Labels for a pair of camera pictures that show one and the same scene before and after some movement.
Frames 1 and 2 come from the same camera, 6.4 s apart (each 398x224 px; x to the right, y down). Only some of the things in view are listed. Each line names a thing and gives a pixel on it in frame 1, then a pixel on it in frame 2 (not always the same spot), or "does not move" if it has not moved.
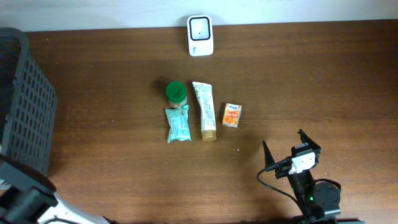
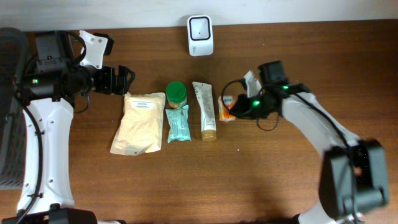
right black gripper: (316, 148) -> (245, 109)
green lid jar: (176, 94) does not move
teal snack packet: (178, 122) does not move
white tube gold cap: (204, 92) does not move
